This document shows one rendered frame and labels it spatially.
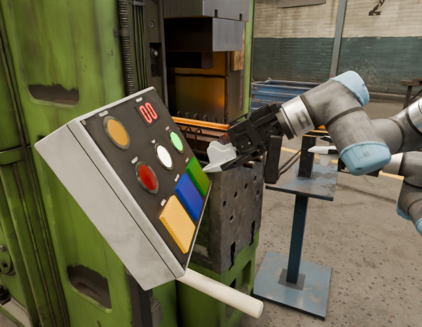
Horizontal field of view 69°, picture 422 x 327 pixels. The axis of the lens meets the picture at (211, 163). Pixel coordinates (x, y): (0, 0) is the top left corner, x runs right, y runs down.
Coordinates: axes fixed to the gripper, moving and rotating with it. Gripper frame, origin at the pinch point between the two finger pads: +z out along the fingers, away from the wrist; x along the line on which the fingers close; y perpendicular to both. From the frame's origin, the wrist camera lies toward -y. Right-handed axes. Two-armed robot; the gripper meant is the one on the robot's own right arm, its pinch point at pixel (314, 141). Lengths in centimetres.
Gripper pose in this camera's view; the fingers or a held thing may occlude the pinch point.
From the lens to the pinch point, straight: 103.6
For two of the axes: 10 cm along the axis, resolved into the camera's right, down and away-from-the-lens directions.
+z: -8.5, -2.0, 5.0
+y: 0.0, 9.3, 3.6
